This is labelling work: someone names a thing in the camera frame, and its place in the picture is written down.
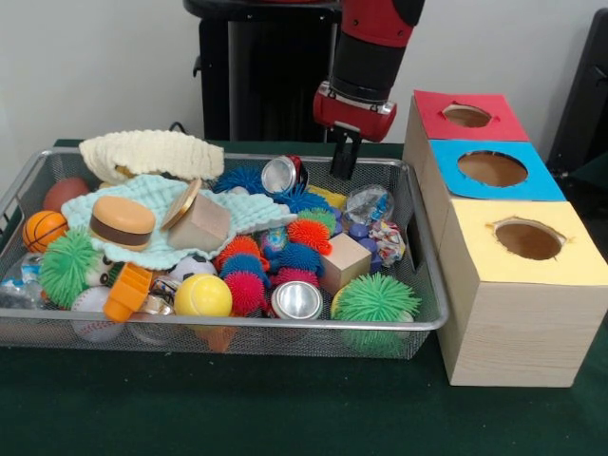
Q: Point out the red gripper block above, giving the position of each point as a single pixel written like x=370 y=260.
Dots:
x=354 y=116

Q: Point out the cream waffle cloth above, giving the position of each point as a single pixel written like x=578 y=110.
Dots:
x=157 y=154

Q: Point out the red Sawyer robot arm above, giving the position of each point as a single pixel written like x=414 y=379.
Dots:
x=370 y=57

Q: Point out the wooden box with three holes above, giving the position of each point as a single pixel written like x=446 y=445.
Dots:
x=518 y=332

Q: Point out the crushed red soda can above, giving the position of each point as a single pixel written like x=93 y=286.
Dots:
x=281 y=175

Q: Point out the large green spiky ball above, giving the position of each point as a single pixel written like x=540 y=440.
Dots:
x=375 y=300

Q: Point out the plain wooden block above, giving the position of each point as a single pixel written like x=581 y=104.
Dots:
x=202 y=224

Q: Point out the yellow ball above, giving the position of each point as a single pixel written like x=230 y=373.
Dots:
x=203 y=295

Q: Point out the light teal waffle cloth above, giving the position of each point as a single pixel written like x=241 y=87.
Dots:
x=142 y=190

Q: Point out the toy hamburger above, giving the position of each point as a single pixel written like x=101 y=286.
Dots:
x=122 y=223

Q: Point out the black chair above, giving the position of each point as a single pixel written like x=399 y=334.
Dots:
x=584 y=95

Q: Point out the dark green tablecloth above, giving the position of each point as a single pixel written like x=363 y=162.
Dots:
x=285 y=404

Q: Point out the orange plastic toy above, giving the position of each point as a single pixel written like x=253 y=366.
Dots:
x=127 y=293

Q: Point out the small brown football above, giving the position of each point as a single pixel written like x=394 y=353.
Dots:
x=65 y=194

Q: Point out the small orange basketball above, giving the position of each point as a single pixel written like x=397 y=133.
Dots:
x=44 y=232

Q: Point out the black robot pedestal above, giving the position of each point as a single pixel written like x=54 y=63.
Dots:
x=266 y=85

